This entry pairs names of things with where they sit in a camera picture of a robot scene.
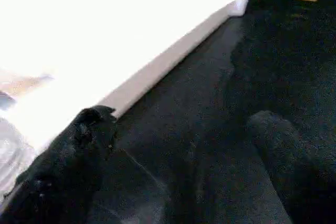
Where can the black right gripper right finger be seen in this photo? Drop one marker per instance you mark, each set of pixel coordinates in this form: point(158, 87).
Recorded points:
point(302, 171)

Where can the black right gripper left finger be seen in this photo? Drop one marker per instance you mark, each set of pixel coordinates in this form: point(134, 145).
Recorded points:
point(60, 176)

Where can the white plastic table top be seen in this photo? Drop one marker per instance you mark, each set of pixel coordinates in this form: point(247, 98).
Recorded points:
point(92, 37)

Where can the black work mat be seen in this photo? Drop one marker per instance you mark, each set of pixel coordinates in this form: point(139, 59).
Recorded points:
point(210, 103)

